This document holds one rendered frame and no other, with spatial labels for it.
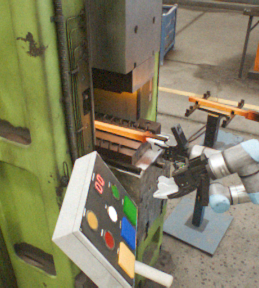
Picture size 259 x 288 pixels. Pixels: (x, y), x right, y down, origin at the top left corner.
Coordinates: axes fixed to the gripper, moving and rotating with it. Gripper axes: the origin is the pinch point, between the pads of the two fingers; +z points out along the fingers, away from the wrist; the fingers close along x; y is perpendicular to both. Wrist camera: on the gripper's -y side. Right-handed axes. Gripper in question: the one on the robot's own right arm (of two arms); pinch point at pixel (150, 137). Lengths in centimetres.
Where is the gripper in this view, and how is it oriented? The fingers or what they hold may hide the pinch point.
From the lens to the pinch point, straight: 152.4
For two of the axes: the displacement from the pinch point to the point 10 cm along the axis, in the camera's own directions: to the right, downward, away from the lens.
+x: 4.7, -4.9, 7.3
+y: 0.1, 8.3, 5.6
